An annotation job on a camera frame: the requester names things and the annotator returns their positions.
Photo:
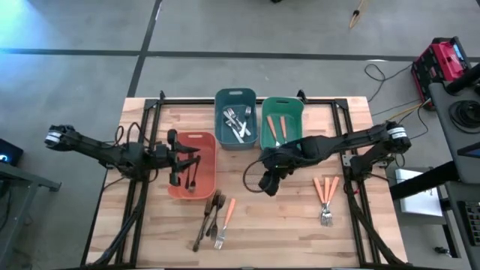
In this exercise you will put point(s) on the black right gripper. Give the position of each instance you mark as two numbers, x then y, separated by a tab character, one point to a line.
277	163

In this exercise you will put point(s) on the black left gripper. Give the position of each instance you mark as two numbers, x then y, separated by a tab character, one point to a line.
165	155

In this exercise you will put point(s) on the pile of dark forks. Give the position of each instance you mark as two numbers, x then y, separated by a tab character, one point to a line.
219	213

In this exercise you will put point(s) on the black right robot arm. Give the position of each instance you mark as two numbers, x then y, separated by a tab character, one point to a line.
356	139

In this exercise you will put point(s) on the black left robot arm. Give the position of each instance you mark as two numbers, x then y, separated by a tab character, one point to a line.
112	152

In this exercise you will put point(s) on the orange plastic bin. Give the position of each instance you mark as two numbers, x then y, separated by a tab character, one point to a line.
209	183

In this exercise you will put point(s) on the dark teal plastic bin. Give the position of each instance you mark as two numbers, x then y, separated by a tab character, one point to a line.
221	131

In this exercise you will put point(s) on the green plastic bin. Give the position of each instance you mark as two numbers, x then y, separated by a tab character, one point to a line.
288	108

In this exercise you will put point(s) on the black stand bar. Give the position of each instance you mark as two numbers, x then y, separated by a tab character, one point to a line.
423	180

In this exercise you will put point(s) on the white flat box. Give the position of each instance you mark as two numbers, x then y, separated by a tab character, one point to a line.
420	202

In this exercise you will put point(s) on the grey side table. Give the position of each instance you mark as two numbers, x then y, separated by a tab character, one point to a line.
22	178

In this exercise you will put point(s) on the grey metal cart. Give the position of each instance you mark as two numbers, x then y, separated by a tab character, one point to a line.
446	123

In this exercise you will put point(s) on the black monitor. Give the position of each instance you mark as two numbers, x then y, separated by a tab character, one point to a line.
9	150

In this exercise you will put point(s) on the small black floor object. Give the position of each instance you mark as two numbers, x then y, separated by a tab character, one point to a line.
442	250

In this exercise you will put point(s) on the red black tool case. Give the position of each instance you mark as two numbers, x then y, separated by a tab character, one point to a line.
442	60

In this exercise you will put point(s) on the black tube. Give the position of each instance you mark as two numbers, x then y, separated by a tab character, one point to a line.
463	79

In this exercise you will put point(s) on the black keypad device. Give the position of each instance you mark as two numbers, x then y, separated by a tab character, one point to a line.
473	221

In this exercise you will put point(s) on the black metal table frame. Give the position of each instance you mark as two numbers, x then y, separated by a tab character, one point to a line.
187	101

